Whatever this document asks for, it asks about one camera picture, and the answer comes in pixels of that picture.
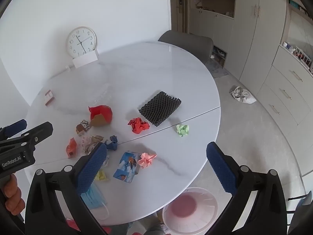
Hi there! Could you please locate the round white wall clock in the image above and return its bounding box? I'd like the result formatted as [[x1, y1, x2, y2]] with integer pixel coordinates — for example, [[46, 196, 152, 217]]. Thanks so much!
[[66, 26, 97, 59]]

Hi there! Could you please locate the dark blue crumpled paper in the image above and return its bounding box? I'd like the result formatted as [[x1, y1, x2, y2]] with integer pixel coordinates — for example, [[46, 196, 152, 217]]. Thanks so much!
[[105, 135, 119, 151]]

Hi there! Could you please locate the yellow crumpled paper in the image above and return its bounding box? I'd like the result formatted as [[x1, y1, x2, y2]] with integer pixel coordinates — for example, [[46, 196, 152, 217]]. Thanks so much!
[[95, 170, 109, 182]]

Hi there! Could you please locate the beige printed wrapper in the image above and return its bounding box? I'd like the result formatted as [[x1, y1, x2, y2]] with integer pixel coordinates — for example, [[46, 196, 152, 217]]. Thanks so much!
[[82, 135, 104, 155]]

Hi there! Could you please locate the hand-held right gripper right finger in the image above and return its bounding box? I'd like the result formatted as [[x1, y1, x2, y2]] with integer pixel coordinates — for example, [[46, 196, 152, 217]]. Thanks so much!
[[203, 141, 294, 235]]

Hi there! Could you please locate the red crumpled paper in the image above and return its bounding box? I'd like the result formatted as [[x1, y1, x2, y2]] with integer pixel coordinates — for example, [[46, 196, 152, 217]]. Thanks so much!
[[128, 117, 150, 134]]

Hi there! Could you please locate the white dish rack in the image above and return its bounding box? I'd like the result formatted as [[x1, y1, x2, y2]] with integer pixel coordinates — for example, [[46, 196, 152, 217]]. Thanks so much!
[[292, 45, 313, 69]]

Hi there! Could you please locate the beige drawer cabinet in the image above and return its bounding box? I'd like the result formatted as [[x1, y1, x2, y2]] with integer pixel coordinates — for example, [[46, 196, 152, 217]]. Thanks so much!
[[255, 45, 313, 177]]

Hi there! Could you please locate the red paper box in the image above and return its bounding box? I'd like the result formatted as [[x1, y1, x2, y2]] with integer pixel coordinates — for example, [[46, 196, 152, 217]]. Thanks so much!
[[88, 105, 113, 127]]

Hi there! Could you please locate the green paper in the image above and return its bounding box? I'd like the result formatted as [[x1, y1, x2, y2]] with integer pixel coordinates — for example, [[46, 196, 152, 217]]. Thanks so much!
[[176, 124, 189, 136]]

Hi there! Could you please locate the pink plastic bin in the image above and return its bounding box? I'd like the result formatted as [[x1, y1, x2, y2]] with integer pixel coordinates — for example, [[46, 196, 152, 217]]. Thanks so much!
[[162, 187, 219, 235]]

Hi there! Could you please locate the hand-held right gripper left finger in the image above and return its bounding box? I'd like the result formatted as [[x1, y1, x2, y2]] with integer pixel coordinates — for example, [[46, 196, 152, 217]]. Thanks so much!
[[24, 142, 115, 235]]

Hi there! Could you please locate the grey floor mat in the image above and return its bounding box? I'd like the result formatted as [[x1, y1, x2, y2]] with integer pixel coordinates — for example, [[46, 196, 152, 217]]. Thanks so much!
[[205, 59, 229, 79]]

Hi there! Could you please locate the blue face mask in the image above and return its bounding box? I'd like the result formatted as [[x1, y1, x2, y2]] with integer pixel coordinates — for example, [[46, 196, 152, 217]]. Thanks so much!
[[81, 182, 108, 220]]

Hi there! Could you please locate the orange red wrapper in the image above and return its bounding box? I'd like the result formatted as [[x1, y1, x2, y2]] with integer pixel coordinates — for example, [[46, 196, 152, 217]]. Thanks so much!
[[66, 138, 77, 158]]

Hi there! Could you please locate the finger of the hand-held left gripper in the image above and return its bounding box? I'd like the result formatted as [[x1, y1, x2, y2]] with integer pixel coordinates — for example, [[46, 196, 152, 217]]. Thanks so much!
[[0, 119, 27, 139], [0, 122, 54, 153]]

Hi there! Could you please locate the pink paper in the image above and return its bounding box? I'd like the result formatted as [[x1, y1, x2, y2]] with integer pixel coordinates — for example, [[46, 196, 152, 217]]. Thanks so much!
[[138, 152, 157, 169]]

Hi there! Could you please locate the black foam net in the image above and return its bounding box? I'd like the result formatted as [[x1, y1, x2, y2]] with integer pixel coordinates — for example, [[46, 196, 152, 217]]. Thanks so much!
[[139, 91, 182, 127]]

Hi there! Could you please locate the small red white box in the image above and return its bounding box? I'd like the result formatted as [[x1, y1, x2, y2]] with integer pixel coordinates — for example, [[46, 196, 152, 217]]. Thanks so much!
[[45, 90, 55, 106]]

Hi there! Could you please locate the blue printed packet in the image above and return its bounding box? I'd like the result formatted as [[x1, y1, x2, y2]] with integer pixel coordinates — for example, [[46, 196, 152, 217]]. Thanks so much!
[[113, 151, 141, 183]]

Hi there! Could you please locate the person's left hand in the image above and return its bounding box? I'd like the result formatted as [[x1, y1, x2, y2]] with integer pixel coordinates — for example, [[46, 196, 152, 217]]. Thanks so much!
[[4, 173, 25, 216]]

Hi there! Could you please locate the tall beige cabinet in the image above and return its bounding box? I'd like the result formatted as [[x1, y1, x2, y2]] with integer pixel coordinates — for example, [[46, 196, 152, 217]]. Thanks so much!
[[188, 0, 288, 96]]

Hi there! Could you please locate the white plastic bag on floor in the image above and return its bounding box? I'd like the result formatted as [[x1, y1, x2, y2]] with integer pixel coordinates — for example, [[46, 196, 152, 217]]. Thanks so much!
[[229, 86, 257, 104]]

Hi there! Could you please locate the white card stand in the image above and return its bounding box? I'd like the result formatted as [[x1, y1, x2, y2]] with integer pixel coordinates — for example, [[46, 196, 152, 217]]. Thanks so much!
[[73, 50, 99, 68]]

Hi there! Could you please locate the beige door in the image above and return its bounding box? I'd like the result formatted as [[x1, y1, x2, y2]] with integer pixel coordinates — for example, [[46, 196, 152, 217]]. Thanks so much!
[[169, 0, 190, 33]]

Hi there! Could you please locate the brown patterned wrapper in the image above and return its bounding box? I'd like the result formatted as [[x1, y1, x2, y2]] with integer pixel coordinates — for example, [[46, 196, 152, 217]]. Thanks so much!
[[76, 120, 91, 135]]

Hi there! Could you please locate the clear plastic wrap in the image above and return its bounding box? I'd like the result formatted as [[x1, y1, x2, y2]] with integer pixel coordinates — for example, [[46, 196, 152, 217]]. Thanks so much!
[[94, 83, 111, 106]]

